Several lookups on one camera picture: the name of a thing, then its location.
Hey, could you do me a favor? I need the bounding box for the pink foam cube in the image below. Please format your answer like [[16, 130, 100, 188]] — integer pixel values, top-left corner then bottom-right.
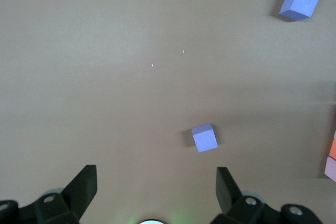
[[324, 156, 336, 182]]

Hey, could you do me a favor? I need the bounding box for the orange foam cube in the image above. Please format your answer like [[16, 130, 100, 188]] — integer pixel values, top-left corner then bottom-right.
[[328, 138, 336, 160]]

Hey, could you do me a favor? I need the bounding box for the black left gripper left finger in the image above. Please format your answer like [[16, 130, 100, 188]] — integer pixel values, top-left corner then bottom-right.
[[0, 165, 98, 224]]

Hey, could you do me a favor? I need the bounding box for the purple foam cube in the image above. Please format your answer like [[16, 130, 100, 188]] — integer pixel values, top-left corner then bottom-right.
[[191, 123, 219, 153], [279, 0, 322, 22]]

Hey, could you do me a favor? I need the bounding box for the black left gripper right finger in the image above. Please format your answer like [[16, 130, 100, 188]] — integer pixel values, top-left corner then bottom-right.
[[209, 166, 324, 224]]

